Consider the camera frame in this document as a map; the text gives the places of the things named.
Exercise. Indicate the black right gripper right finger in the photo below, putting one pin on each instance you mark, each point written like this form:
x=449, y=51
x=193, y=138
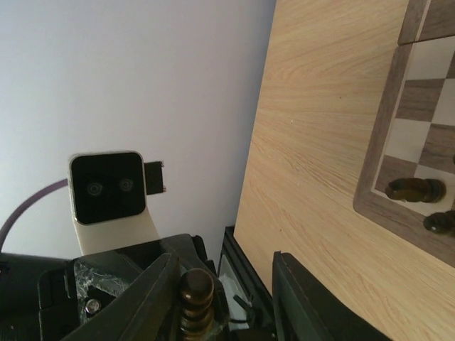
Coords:
x=304, y=309

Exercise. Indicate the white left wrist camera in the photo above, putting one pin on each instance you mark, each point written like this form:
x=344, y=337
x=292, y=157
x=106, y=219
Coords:
x=108, y=193

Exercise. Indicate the dark wooden chess piece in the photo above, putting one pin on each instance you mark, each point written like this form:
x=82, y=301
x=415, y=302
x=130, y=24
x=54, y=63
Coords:
x=195, y=294
x=416, y=190
x=440, y=223

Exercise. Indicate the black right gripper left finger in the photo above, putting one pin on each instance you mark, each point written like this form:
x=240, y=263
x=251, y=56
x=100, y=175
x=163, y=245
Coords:
x=145, y=311

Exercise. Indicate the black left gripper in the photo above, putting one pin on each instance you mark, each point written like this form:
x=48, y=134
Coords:
x=46, y=299

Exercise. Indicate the wooden chess board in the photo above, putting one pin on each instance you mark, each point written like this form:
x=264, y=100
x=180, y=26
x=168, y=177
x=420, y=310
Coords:
x=413, y=134

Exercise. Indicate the black aluminium frame rail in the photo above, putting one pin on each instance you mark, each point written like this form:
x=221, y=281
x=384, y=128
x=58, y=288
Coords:
x=249, y=301

